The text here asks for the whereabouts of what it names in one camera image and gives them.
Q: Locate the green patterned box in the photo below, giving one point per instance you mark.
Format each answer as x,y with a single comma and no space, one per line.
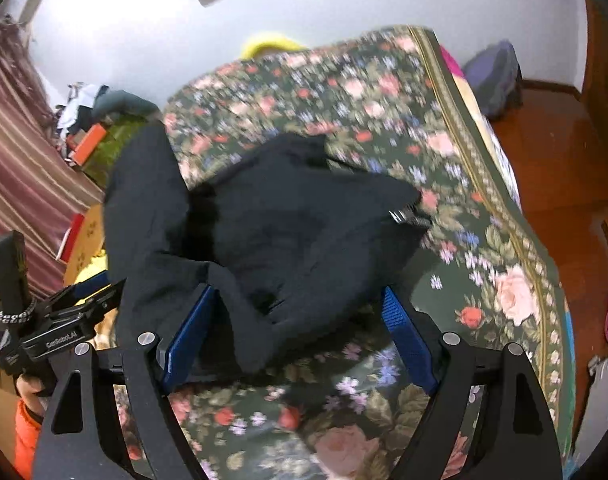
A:
116,137

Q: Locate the orange box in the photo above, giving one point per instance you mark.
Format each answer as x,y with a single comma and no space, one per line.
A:
86,142

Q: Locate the person's left hand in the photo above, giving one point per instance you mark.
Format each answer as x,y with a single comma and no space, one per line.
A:
26,390

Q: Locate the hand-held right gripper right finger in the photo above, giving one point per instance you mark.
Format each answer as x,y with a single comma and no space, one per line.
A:
409,340

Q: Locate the pile of mixed clothes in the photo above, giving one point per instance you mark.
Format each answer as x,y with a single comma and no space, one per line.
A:
76,105

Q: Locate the red flat box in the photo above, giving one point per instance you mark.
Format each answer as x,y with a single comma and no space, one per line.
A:
69,237

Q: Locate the striped maroon curtain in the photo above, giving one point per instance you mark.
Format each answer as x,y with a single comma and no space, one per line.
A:
24,160

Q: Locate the patterned bed sheet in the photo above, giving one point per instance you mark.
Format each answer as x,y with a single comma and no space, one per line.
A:
499,160

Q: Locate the yellow plush blanket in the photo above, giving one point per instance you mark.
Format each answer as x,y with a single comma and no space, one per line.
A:
96,267

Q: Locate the grey cushion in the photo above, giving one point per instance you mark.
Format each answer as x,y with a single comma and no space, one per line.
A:
126,102

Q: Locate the purple bag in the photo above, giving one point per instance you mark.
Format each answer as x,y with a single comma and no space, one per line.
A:
494,80

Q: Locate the yellow pillow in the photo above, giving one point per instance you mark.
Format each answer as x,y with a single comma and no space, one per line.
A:
271,45

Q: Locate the black zip hoodie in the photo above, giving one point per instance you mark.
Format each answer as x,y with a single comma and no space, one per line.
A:
284,220

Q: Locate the brown wooden door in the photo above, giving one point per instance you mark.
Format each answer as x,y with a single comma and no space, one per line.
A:
606,85

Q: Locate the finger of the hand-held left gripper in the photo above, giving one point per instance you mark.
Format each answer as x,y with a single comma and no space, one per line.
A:
111,295
91,282

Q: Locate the bright pink cloth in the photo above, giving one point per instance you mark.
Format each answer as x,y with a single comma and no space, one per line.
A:
451,65

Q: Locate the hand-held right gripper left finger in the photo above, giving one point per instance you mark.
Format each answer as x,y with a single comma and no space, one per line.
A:
189,335

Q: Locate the dark floral blanket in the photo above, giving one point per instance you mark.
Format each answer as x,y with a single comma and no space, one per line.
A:
484,260

